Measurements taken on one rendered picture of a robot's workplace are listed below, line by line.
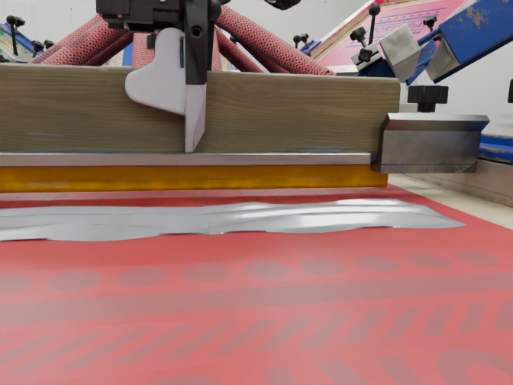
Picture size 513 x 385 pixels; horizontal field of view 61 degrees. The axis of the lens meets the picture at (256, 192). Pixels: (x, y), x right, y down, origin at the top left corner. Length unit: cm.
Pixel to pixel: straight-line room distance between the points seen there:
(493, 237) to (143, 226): 22
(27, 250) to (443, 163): 34
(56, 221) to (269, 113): 18
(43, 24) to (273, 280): 451
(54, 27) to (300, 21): 234
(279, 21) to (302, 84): 433
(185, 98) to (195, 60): 3
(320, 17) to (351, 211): 456
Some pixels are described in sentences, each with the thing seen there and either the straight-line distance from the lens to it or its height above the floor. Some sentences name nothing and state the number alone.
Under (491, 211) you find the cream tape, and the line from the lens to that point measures 39.
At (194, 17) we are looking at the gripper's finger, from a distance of 33.
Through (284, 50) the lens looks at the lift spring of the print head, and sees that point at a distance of 102.
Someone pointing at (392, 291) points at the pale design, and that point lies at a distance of 20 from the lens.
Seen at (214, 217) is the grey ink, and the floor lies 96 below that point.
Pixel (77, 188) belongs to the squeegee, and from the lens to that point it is 38.
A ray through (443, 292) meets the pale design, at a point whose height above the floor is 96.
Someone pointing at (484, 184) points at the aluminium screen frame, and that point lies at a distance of 44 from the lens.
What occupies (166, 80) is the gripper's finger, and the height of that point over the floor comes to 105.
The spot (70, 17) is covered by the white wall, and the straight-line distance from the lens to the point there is 463.
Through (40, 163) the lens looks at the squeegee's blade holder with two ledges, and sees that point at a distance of 36.
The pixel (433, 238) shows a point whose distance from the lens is 29.
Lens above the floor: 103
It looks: 11 degrees down
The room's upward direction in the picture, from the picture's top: 1 degrees clockwise
